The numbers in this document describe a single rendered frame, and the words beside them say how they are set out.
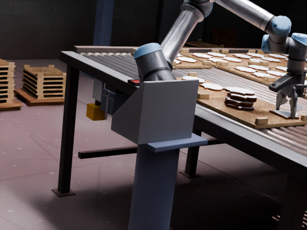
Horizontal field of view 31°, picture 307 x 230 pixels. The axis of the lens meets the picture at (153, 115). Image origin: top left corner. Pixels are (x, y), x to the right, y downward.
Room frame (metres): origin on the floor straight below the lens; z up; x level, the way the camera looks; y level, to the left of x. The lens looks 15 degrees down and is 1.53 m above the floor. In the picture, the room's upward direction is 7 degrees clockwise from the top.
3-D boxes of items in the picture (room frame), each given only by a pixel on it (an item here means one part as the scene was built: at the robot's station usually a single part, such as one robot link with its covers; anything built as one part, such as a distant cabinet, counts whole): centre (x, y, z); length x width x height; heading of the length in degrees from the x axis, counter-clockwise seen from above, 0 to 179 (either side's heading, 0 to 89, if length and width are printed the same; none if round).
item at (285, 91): (2.41, -0.59, 1.08); 0.09 x 0.08 x 0.12; 120
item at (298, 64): (2.41, -0.58, 1.16); 0.08 x 0.08 x 0.05
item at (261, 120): (2.21, -0.44, 0.95); 0.06 x 0.02 x 0.03; 125
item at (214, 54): (3.77, -0.38, 0.94); 0.41 x 0.35 x 0.04; 34
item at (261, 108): (2.45, -0.44, 0.93); 0.41 x 0.35 x 0.02; 35
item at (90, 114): (3.08, 0.33, 0.74); 0.09 x 0.08 x 0.24; 35
